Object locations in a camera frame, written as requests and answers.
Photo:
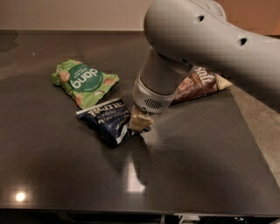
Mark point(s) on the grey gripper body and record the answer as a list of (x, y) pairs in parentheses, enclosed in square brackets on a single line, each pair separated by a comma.
[(149, 101)]

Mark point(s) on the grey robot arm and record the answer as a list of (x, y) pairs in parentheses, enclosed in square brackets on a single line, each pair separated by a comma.
[(184, 34)]

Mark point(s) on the blue chip bag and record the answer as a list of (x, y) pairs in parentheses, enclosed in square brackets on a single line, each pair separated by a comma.
[(111, 119)]

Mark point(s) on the green dang chip bag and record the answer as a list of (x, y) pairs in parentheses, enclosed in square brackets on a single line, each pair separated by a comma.
[(83, 83)]

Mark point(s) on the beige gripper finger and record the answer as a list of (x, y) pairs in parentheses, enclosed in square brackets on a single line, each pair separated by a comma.
[(140, 120)]

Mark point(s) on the brown chip bag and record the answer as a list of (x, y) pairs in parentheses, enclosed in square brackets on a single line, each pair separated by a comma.
[(199, 83)]

